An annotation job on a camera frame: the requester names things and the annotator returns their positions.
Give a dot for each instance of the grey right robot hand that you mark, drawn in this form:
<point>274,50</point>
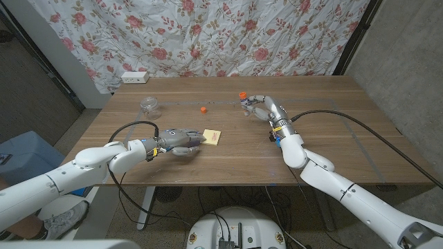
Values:
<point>275,110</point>

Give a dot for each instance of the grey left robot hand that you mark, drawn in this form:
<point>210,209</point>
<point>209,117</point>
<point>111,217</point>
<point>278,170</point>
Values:
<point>180,138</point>

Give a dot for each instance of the yellow sticky note pad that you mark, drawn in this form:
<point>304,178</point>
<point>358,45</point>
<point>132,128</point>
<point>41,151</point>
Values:
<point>212,137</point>

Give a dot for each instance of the orange white glue stick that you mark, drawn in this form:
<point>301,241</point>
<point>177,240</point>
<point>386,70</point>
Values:
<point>243,98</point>

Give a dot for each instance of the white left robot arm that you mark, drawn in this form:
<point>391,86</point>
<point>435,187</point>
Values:
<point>69,176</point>

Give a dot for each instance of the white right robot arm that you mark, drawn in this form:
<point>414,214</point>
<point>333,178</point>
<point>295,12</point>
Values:
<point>346,197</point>

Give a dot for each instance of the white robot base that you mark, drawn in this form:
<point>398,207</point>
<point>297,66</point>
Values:
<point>239,224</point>

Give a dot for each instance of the small orange cap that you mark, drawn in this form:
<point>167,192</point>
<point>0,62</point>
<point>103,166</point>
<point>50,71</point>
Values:
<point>203,110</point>

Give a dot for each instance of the clear glass jar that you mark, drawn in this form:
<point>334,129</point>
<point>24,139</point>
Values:
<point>150,108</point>

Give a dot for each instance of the black round floor fan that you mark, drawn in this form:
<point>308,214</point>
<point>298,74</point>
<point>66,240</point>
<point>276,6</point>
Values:
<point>168,194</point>

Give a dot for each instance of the white power strip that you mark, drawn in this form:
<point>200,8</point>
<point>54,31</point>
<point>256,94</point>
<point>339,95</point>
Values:
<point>134,77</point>

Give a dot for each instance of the white table leg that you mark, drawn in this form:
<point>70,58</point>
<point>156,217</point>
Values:
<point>145,207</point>

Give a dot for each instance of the floral printed backdrop cloth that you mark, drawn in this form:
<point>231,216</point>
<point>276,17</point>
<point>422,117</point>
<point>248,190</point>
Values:
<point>207,38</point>

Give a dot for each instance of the black backdrop pole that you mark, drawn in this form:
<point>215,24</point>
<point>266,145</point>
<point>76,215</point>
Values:
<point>356,38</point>

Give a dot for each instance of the grey sneaker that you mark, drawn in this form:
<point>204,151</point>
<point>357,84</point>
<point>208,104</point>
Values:
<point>67,219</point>

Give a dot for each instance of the blue grey bin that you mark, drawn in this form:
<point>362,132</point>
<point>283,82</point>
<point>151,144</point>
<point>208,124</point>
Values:
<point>24,159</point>

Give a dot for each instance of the person's bare leg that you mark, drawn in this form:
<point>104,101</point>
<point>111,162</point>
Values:
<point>20,230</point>

